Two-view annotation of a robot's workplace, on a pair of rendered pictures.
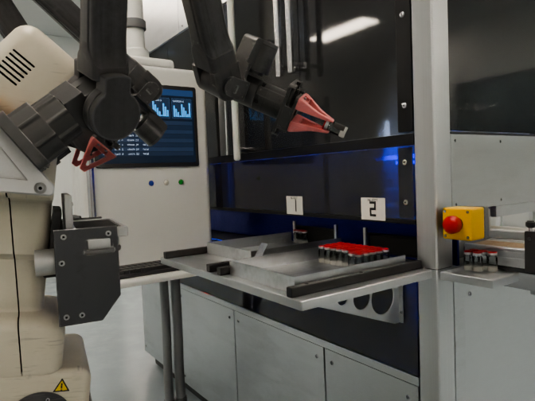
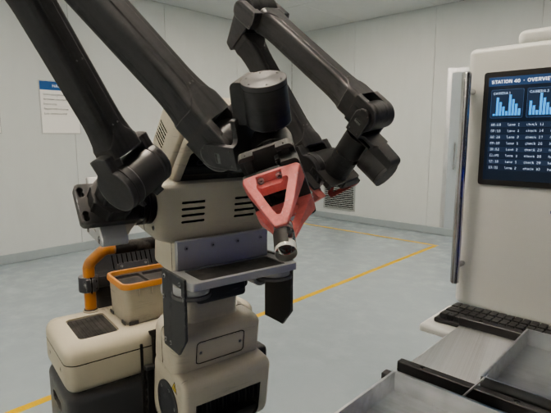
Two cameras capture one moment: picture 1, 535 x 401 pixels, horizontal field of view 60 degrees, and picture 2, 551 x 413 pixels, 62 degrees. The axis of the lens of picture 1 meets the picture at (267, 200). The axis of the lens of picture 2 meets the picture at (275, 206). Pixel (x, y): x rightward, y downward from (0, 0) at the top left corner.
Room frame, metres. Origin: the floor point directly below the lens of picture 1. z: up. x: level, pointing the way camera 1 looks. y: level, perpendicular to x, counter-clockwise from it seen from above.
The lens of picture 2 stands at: (0.79, -0.57, 1.31)
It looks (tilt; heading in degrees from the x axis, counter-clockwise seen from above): 9 degrees down; 78
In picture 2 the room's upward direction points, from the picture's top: straight up
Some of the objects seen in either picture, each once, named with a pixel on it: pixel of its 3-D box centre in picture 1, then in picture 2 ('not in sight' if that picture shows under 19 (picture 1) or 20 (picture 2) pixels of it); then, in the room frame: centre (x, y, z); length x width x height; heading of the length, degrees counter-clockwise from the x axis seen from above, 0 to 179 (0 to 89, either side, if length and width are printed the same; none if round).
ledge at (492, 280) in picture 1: (482, 274); not in sight; (1.07, -0.49, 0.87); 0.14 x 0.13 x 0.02; 125
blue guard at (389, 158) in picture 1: (220, 185); not in sight; (1.93, 0.19, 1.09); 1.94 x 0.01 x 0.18; 35
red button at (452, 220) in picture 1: (453, 224); not in sight; (1.03, -0.41, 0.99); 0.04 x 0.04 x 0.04; 35
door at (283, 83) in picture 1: (258, 68); not in sight; (1.69, 0.01, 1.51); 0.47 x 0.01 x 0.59; 35
